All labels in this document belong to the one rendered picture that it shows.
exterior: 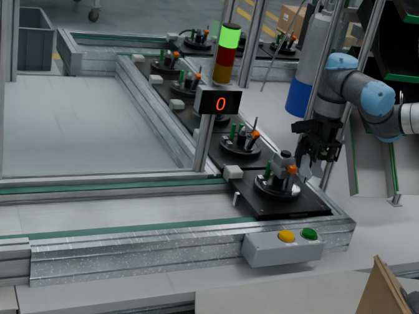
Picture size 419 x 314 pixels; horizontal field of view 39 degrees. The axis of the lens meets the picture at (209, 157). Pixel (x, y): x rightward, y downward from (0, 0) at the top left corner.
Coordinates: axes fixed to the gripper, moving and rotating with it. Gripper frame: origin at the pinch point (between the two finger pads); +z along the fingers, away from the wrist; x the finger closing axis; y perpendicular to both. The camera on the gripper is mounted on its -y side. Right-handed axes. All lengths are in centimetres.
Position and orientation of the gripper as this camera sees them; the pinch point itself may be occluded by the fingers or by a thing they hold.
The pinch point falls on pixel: (303, 177)
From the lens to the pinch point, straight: 164.1
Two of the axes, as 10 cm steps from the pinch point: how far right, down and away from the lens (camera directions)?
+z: -1.8, 8.8, 4.4
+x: 9.1, -0.3, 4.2
